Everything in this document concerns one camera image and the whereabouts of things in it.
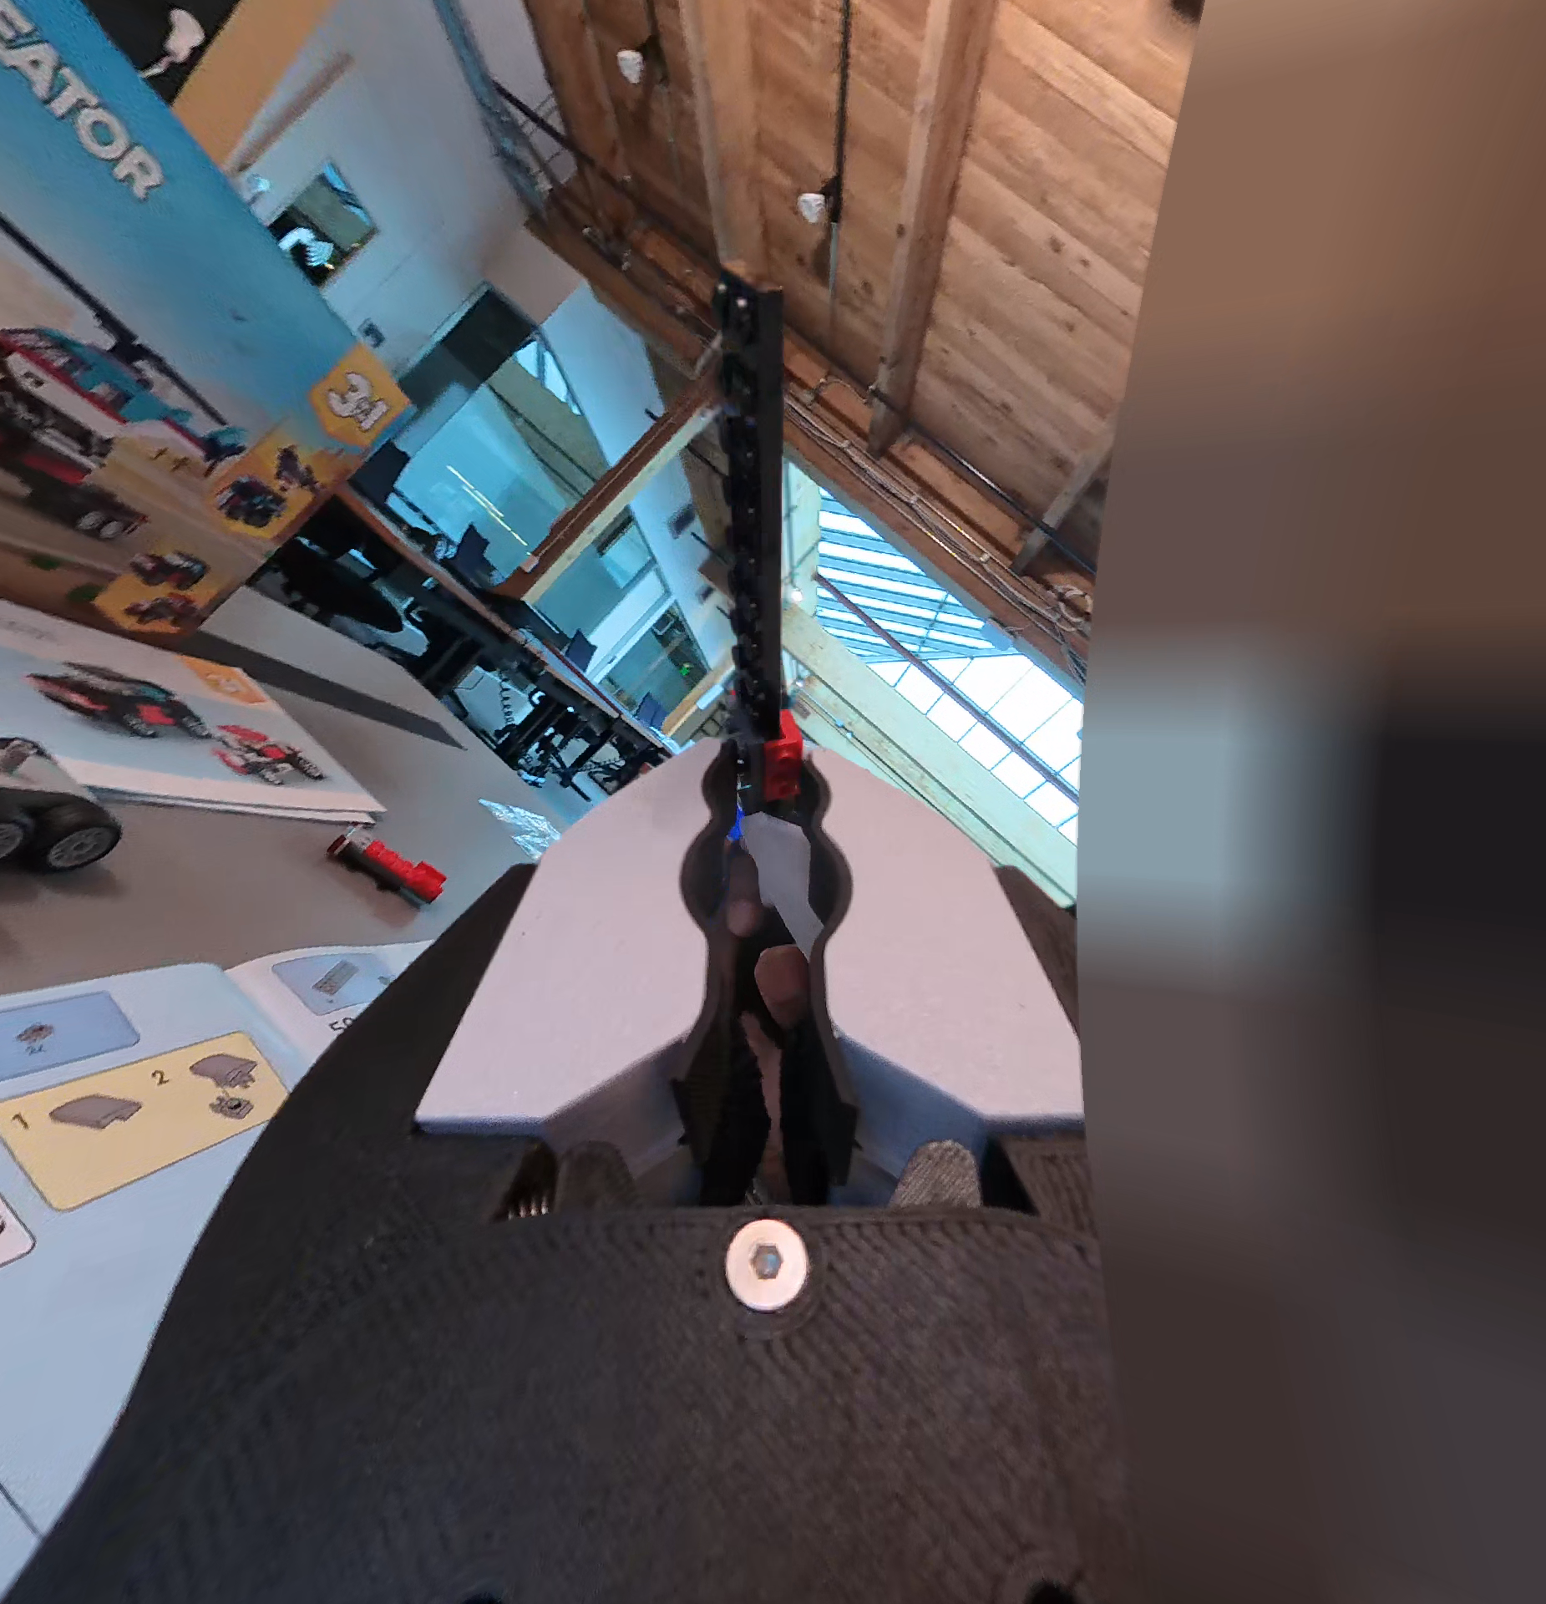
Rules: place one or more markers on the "clear plastic bag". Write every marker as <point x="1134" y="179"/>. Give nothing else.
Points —
<point x="520" y="830"/>

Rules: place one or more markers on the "lego set box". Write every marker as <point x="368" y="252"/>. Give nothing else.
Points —
<point x="120" y="313"/>

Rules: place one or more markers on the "long black lego plate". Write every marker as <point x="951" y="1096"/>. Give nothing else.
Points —
<point x="748" y="502"/>

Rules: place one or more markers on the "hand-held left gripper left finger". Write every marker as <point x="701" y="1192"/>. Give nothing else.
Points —
<point x="561" y="1001"/>

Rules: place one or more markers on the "open lego instruction booklet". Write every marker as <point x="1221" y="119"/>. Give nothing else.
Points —
<point x="95" y="1128"/>

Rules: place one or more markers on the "small red lego brick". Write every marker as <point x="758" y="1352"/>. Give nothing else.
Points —
<point x="789" y="741"/>

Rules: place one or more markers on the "row of black desks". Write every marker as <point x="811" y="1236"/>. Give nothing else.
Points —
<point x="495" y="641"/>

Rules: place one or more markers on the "car cover instruction booklet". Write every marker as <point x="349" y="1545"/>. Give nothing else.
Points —
<point x="120" y="741"/>

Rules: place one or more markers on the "black red lego truck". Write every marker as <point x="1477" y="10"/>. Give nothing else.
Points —
<point x="34" y="801"/>

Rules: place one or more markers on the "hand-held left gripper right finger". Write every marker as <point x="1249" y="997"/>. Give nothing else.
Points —
<point x="960" y="976"/>

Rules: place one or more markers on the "grey red lego assembly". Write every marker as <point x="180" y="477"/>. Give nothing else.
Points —
<point x="390" y="867"/>

